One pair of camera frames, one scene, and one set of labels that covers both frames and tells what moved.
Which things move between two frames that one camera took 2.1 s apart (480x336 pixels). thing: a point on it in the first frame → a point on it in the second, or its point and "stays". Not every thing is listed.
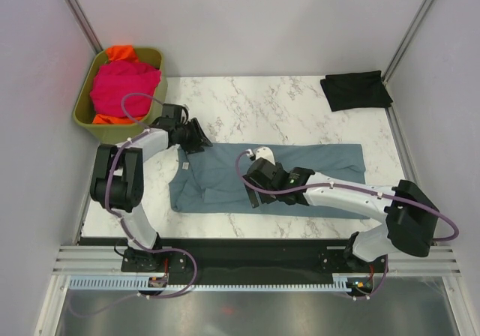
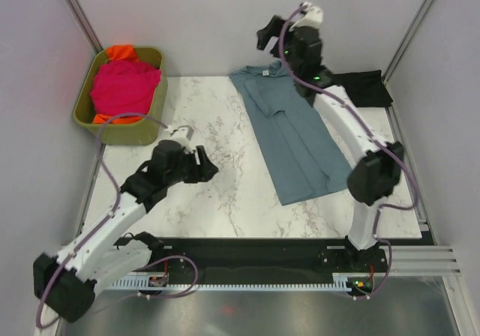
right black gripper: x=252 y=196 → x=274 y=29
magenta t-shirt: x=115 y=79 stays
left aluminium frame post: x=79 y=13 stays
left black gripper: x=199 y=137 → x=201 y=173
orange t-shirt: x=119 y=52 stays
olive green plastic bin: x=115 y=133 stays
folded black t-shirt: x=355 y=90 stays
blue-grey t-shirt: x=207 y=178 → x=304 y=158
